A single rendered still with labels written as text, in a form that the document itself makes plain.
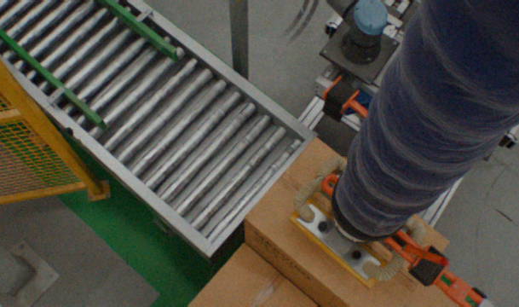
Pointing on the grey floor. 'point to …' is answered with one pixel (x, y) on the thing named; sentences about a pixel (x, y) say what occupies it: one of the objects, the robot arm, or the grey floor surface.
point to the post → (239, 36)
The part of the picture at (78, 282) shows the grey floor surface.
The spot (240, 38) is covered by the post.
